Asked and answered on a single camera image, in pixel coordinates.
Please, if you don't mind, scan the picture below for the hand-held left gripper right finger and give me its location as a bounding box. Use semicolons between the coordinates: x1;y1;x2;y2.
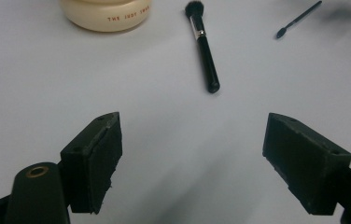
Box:
261;112;351;217

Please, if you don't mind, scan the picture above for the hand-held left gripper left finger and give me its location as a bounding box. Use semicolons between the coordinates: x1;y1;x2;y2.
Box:
60;111;124;216

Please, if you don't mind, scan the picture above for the thin black makeup brush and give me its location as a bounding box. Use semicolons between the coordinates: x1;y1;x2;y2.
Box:
275;0;323;40

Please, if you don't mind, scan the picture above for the large black makeup brush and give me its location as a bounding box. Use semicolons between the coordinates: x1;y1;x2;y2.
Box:
184;0;221;94

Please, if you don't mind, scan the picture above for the cream ribbed brush holder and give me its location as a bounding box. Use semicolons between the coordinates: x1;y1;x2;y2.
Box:
59;0;153;33

